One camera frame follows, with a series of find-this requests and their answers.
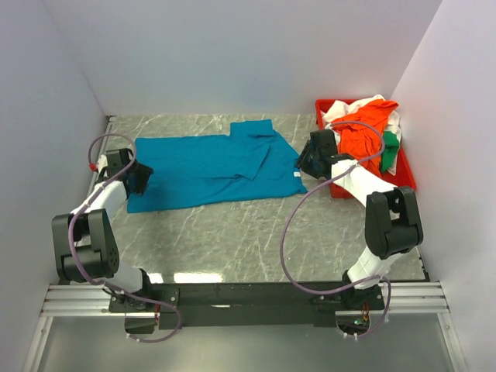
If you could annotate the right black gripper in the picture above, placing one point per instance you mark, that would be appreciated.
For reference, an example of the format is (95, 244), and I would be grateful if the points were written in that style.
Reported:
(302, 162)

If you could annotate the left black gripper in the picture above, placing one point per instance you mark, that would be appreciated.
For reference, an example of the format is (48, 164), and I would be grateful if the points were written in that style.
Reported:
(143, 173)

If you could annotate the blue t shirt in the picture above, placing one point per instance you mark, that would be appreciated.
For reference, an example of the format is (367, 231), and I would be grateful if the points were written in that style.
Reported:
(252, 162)

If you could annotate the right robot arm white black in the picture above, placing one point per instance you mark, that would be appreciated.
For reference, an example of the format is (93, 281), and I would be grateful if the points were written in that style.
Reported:
(392, 225)

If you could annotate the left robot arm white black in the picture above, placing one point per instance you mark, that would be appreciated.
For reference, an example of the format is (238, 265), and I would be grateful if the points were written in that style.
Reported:
(94, 242)

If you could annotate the orange t shirt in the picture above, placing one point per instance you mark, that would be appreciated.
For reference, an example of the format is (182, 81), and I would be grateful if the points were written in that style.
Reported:
(360, 143)

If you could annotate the white t shirt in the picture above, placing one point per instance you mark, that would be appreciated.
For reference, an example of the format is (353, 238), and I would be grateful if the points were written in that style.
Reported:
(348, 106)

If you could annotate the green t shirt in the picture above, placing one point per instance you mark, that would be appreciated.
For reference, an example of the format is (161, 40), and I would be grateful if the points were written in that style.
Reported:
(389, 155)

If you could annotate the red plastic bin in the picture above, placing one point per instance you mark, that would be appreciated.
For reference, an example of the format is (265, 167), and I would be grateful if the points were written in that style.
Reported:
(403, 175)

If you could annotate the black base beam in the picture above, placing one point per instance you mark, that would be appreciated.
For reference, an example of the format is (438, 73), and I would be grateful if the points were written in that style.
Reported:
(243, 304)

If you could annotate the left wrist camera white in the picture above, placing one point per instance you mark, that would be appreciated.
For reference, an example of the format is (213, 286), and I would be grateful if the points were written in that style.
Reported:
(99, 165)

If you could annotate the aluminium rail frame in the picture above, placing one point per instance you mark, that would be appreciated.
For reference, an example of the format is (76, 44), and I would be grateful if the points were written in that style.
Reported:
(234, 242)

